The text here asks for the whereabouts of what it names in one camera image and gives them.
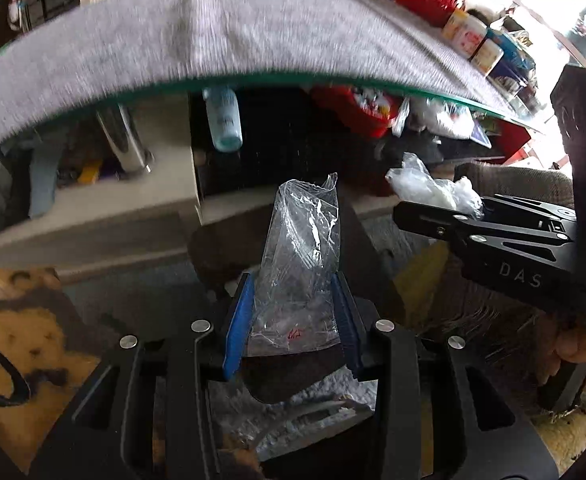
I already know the white plastic bag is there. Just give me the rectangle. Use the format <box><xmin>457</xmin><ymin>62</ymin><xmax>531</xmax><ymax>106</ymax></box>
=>
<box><xmin>385</xmin><ymin>152</ymin><xmax>483</xmax><ymax>218</ymax></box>

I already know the clear plastic bag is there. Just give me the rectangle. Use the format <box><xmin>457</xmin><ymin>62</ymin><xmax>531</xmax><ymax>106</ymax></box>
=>
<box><xmin>246</xmin><ymin>174</ymin><xmax>341</xmax><ymax>356</ymax></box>

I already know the person's right hand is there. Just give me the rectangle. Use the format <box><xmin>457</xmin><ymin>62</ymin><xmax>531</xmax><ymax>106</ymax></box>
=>
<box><xmin>536</xmin><ymin>314</ymin><xmax>586</xmax><ymax>385</ymax></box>

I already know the blue cookie tin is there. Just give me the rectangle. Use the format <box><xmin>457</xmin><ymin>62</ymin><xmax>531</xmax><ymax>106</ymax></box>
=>
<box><xmin>487</xmin><ymin>28</ymin><xmax>536</xmax><ymax>96</ymax></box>

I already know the cream small bottle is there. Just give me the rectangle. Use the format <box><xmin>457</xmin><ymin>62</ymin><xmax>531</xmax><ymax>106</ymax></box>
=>
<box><xmin>471</xmin><ymin>39</ymin><xmax>504</xmax><ymax>76</ymax></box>

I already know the white lotion bottle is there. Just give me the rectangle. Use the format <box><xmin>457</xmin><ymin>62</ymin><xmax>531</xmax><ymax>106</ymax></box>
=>
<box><xmin>453</xmin><ymin>14</ymin><xmax>487</xmax><ymax>58</ymax></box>

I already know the yellow-cap lotion bottle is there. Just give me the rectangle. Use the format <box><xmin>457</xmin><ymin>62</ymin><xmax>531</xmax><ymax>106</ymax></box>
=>
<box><xmin>442</xmin><ymin>9</ymin><xmax>469</xmax><ymax>42</ymax></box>

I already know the blue water bottle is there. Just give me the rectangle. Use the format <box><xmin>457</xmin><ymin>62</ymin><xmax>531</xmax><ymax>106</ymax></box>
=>
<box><xmin>203</xmin><ymin>87</ymin><xmax>243</xmax><ymax>153</ymax></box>

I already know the grey woven table cloth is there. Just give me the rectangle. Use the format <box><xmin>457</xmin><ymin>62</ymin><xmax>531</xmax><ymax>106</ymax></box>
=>
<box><xmin>0</xmin><ymin>0</ymin><xmax>514</xmax><ymax>146</ymax></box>

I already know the black cable loop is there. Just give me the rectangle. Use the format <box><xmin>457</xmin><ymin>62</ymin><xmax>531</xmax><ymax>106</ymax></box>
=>
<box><xmin>0</xmin><ymin>331</ymin><xmax>32</xmax><ymax>409</ymax></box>

